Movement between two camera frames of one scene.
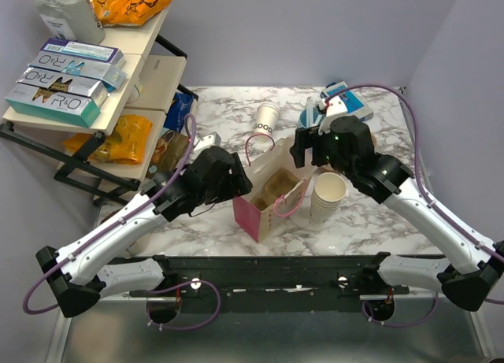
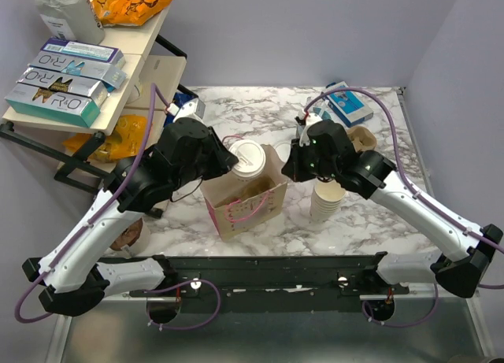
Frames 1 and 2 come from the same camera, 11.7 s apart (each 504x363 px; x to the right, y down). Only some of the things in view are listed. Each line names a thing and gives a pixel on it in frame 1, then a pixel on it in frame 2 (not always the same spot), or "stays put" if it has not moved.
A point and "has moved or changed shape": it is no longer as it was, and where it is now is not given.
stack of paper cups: [328, 191] stays put
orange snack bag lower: [125, 144] stays put
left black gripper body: [229, 187] -> [205, 168]
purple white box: [57, 46] stays put
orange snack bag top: [127, 6] stays put
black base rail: [265, 284] stays put
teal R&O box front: [81, 109] stays put
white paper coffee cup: [267, 115] -> [248, 179]
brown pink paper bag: [278, 174] has moved or changed shape
